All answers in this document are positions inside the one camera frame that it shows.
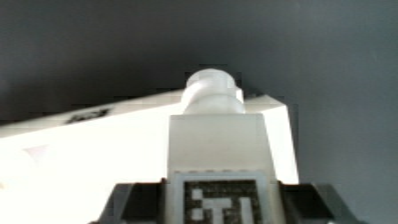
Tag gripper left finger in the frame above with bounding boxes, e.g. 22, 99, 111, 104
89, 181, 166, 224

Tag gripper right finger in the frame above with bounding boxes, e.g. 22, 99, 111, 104
274, 183, 368, 224

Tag white table leg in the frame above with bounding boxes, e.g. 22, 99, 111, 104
166, 69, 285, 224

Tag white square tabletop part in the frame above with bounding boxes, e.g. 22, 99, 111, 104
0, 93, 299, 224

